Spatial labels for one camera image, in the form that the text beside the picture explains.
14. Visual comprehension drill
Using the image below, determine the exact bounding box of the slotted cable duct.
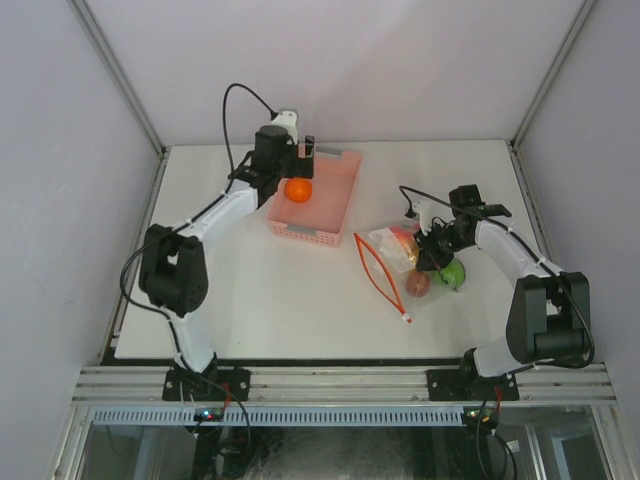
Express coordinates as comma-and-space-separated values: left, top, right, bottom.
92, 406, 465, 427

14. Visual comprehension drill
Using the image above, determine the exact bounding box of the left aluminium corner post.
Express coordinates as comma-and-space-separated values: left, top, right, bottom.
68, 0, 166, 160

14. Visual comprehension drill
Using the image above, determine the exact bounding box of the clear zip top bag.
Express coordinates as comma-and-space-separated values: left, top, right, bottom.
354, 221, 454, 324

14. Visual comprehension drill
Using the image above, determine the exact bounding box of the fake red fruit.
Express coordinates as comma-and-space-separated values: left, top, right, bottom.
389, 225, 414, 238

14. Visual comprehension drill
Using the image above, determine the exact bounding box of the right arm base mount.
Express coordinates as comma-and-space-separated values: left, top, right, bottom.
426, 369, 520, 402

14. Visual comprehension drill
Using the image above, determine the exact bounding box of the aluminium corner post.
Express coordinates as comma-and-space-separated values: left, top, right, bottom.
68, 0, 166, 160
509, 0, 598, 151

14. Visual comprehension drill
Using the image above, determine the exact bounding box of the fake yellow lemon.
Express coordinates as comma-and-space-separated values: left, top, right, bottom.
400, 236, 419, 268

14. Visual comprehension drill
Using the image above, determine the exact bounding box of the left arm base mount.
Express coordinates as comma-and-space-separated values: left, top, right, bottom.
162, 366, 251, 402

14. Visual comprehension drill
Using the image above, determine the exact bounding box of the right camera cable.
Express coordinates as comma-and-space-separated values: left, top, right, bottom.
397, 184, 597, 369

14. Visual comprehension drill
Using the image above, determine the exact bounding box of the fake orange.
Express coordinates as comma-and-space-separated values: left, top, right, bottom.
284, 178, 313, 204

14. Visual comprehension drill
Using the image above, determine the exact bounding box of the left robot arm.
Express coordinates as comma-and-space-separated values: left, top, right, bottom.
138, 110, 315, 400

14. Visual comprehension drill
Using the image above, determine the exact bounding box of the pink plastic basket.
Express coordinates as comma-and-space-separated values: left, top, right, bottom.
267, 149, 363, 247

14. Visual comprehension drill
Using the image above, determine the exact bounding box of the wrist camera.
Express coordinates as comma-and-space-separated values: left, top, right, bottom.
405, 200, 434, 234
271, 110, 299, 144

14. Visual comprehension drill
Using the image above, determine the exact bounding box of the camera cable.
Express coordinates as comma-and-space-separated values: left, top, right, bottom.
119, 83, 279, 361
397, 184, 597, 369

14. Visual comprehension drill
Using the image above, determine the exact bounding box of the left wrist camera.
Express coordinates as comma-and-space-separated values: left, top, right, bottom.
271, 110, 299, 144

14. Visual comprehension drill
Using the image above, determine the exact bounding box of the left camera cable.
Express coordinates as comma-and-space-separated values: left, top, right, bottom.
119, 83, 279, 361

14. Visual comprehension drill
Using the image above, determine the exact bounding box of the fake brown pink fruit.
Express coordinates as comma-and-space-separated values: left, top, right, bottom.
405, 271, 431, 298

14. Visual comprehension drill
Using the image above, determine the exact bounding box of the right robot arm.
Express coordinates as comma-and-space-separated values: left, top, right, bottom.
413, 184, 596, 402

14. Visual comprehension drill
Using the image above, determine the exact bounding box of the right aluminium corner post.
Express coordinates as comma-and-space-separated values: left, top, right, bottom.
509, 0, 598, 151

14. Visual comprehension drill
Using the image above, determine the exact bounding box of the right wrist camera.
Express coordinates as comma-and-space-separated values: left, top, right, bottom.
405, 200, 434, 234

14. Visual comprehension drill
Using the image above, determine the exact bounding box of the fake green fruit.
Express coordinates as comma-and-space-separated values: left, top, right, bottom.
431, 258, 466, 291

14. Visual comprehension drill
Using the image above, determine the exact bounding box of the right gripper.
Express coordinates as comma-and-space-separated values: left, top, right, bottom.
414, 220, 472, 272

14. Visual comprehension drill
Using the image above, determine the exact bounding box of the aluminium front rail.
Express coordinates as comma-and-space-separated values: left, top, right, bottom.
72, 365, 616, 406

